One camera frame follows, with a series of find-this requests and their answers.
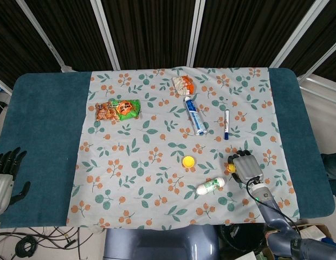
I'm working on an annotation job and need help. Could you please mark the orange white snack packet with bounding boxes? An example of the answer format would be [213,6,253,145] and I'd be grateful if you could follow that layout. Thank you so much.
[171,75,195,95]

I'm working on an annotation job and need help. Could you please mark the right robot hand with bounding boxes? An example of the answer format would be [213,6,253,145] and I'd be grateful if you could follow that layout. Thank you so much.
[228,149,265,185]

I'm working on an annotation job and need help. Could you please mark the blue white marker pen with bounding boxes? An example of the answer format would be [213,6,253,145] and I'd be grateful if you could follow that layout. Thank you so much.
[223,108,230,141]

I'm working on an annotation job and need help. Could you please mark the black folding screen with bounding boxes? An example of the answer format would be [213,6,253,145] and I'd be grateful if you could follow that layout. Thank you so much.
[0,0,336,82]

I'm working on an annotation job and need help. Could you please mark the teal table cover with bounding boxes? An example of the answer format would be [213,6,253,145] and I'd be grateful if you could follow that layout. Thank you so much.
[0,67,336,229]

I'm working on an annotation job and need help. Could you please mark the white green small bottle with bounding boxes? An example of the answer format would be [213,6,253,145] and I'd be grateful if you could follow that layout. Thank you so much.
[196,177,226,196]

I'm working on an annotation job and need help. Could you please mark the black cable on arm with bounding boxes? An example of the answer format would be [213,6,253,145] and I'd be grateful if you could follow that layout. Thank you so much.
[245,176,301,238]

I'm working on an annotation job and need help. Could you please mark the floral patterned tablecloth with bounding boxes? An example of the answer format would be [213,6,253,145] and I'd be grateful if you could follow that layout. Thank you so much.
[66,66,301,230]

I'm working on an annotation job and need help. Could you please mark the black floor cables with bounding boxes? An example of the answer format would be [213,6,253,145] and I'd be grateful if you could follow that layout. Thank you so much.
[0,226,104,260]

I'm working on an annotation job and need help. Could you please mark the blue robot torso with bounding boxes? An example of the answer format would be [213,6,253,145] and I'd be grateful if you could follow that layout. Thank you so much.
[102,224,220,260]

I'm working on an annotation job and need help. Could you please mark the blue white toothpaste tube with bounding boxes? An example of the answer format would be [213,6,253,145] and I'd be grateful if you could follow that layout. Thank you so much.
[184,96,207,136]

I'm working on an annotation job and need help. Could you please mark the green orange snack bag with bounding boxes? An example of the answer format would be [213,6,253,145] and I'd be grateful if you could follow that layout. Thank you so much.
[95,99,142,122]

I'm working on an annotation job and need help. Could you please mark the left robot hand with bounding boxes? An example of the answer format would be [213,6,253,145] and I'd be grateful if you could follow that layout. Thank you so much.
[0,147,31,215]

